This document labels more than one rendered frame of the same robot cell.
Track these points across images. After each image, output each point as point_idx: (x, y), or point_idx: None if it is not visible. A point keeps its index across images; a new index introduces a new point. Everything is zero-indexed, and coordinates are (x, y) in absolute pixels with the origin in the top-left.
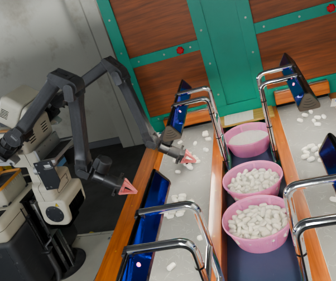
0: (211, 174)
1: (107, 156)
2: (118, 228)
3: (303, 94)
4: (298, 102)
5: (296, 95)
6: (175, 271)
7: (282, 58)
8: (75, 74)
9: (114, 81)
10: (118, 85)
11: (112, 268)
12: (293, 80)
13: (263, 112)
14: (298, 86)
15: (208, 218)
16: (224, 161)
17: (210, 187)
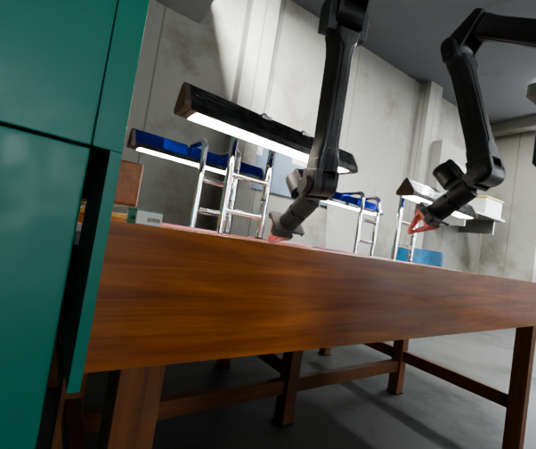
0: (291, 244)
1: (437, 166)
2: (454, 270)
3: (260, 169)
4: (260, 175)
5: (248, 171)
6: None
7: (136, 134)
8: (451, 35)
9: (367, 32)
10: (361, 44)
11: (474, 273)
12: (223, 159)
13: (236, 183)
14: (243, 164)
15: (353, 254)
16: (262, 237)
17: (314, 248)
